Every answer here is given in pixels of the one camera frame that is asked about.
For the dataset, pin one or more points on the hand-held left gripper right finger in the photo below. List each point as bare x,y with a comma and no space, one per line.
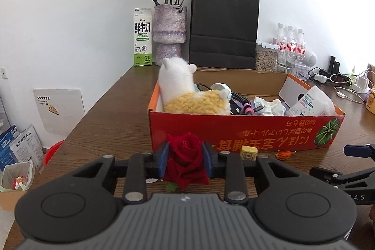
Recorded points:
208,160

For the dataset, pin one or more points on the yellow mug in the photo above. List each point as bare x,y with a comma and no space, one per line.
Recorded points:
370,102

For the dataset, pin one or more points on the red artificial rose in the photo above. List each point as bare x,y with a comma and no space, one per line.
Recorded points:
184,159

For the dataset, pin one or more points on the purple textured vase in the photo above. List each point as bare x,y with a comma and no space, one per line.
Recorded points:
170,30

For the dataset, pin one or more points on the black upright device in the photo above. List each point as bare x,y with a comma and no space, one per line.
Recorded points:
334,64

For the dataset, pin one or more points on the white printed paper sign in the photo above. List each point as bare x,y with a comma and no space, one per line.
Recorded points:
27,147

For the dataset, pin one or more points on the bin with clear bag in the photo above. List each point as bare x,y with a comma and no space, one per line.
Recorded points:
17,176

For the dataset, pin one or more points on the red label water bottle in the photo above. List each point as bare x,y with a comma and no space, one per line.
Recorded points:
291,39
301,42
280,36

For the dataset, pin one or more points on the clear drinking glass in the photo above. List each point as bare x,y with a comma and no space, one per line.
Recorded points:
282,62

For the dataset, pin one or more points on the large white tissue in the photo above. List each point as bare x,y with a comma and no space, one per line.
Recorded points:
272,106

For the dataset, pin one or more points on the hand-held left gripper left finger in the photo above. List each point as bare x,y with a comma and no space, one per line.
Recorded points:
164,162

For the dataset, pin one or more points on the blue printed box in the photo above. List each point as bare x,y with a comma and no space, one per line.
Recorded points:
7,147

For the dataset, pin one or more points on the white round device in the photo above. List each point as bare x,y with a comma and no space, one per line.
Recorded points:
311,58

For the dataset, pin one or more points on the white and green milk carton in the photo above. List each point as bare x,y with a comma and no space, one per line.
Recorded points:
142,39

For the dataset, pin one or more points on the black paper bag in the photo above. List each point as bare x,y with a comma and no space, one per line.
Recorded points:
224,27

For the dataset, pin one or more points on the white round charging puck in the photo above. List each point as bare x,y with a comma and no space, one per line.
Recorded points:
340,94

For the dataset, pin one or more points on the translucent plastic container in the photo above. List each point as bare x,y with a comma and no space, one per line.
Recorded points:
310,103

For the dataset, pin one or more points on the yellow and white alpaca plush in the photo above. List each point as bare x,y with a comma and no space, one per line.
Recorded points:
181,83

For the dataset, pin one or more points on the clear jar of seeds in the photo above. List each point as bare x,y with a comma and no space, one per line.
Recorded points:
265,58

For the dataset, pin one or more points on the white wall socket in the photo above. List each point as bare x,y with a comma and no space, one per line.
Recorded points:
3,72

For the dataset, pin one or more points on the white wall charger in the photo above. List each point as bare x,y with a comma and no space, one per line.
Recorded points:
361,85

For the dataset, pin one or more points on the small yellow tile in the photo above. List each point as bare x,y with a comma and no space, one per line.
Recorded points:
248,154

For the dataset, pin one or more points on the small green bottle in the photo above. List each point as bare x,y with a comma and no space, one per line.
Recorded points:
353,72

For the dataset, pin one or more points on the small orange flower piece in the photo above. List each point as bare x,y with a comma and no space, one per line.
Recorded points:
284,154

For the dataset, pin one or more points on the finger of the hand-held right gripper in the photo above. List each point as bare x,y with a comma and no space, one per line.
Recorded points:
360,150
325,175

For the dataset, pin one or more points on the white power adapter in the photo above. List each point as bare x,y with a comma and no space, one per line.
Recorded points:
320,78

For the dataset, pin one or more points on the red cardboard box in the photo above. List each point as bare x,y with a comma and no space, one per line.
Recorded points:
234,130

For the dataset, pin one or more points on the white printed tin box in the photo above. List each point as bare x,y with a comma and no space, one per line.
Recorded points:
301,71

